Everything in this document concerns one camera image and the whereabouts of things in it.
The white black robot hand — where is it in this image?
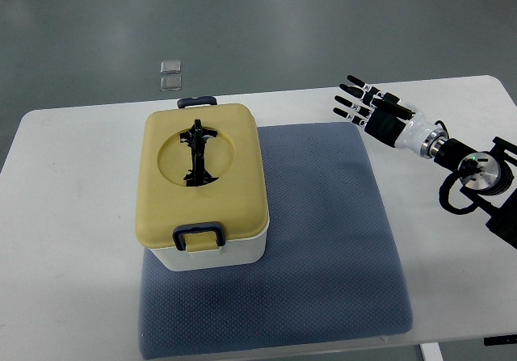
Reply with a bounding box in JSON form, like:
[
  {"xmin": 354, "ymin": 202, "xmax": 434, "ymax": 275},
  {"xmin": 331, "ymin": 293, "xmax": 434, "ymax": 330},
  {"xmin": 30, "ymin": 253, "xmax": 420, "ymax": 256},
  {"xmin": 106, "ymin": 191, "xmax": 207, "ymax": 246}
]
[{"xmin": 333, "ymin": 75, "xmax": 444, "ymax": 158}]

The yellow box lid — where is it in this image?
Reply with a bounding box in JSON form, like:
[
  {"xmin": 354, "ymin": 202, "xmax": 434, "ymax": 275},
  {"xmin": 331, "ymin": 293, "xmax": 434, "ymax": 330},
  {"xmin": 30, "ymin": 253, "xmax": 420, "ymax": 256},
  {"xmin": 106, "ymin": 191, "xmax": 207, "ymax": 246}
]
[{"xmin": 136, "ymin": 103, "xmax": 269, "ymax": 251}]

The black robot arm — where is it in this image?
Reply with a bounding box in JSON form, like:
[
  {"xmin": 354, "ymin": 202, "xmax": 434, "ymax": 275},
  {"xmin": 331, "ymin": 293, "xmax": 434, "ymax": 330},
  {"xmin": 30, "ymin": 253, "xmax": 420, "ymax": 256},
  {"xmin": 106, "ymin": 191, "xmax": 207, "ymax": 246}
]
[{"xmin": 422, "ymin": 121, "xmax": 516, "ymax": 247}]

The white storage box base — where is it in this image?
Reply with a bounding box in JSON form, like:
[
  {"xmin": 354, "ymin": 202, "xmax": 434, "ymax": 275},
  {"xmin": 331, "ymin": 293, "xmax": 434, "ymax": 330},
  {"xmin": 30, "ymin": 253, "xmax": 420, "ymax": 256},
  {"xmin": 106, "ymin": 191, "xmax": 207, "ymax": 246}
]
[{"xmin": 151, "ymin": 222, "xmax": 269, "ymax": 271}]

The blue grey fabric cushion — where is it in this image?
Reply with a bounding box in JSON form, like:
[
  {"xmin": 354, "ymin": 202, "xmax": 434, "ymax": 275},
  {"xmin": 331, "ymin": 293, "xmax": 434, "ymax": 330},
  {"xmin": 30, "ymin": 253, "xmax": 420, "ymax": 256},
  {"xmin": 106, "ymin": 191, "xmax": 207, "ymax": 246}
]
[{"xmin": 139, "ymin": 123, "xmax": 413, "ymax": 359}]

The upper floor plate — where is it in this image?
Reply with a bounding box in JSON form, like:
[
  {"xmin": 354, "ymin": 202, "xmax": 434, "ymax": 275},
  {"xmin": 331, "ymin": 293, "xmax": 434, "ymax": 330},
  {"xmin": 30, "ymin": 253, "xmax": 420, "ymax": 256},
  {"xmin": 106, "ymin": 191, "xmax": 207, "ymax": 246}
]
[{"xmin": 160, "ymin": 59, "xmax": 182, "ymax": 74}]

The white table leg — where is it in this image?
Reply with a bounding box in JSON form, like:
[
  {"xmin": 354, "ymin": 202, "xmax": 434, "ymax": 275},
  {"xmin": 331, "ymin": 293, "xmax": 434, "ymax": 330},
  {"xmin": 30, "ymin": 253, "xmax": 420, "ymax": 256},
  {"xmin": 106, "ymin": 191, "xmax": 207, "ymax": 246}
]
[{"xmin": 419, "ymin": 342, "xmax": 444, "ymax": 361}]

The black table bracket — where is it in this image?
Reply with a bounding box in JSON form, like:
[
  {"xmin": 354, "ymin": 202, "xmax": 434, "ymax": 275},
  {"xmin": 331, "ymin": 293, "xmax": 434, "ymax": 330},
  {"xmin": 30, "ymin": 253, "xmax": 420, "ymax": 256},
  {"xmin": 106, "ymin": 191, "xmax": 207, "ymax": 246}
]
[{"xmin": 483, "ymin": 334, "xmax": 517, "ymax": 346}]

